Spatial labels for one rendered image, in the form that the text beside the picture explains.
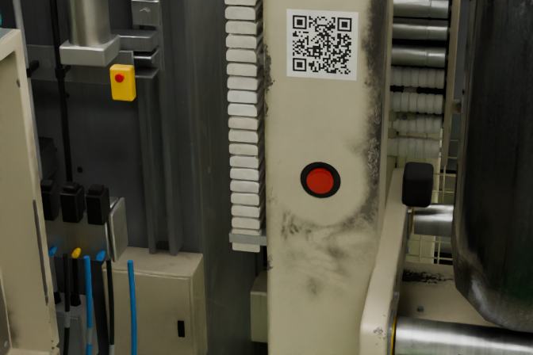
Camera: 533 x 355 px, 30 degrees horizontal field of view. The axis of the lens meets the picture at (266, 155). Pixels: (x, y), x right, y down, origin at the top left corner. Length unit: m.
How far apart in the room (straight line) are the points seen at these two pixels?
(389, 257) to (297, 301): 0.12
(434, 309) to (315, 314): 0.22
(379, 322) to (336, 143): 0.20
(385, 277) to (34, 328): 0.40
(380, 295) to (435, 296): 0.28
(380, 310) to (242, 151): 0.23
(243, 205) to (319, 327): 0.18
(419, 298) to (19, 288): 0.56
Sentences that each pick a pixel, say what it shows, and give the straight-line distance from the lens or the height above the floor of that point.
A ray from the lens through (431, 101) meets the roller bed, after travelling 1.49.
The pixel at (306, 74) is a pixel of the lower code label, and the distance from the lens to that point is 1.07.
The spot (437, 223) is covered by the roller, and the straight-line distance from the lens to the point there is 1.36.
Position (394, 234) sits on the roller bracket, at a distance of 1.24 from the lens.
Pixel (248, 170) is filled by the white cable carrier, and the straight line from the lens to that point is 1.14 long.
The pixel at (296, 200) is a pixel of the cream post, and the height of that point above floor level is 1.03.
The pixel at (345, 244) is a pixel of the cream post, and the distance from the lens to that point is 1.15.
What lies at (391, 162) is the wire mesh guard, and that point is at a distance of 1.55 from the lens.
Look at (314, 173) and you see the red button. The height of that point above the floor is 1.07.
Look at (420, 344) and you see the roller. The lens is 1.12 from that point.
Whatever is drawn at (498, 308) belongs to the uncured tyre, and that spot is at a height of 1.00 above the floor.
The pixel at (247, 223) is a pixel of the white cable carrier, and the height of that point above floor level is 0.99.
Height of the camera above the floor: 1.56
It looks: 25 degrees down
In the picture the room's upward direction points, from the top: 1 degrees counter-clockwise
